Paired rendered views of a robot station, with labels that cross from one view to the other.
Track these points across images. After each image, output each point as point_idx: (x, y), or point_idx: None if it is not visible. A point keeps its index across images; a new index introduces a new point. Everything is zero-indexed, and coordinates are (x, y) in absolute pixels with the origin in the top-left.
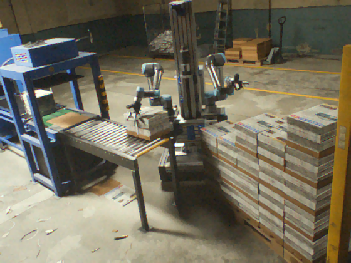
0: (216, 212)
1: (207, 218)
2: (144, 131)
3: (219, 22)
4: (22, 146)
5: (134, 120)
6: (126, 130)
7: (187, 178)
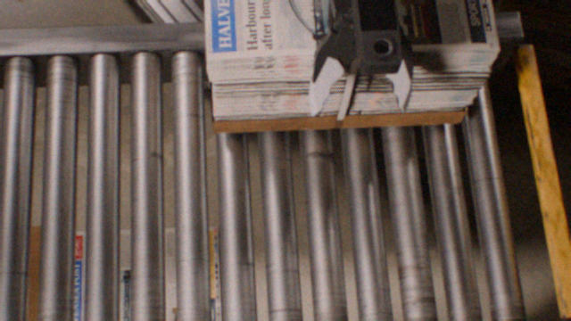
0: (561, 133)
1: (561, 178)
2: (419, 97)
3: None
4: None
5: (406, 102)
6: (224, 123)
7: None
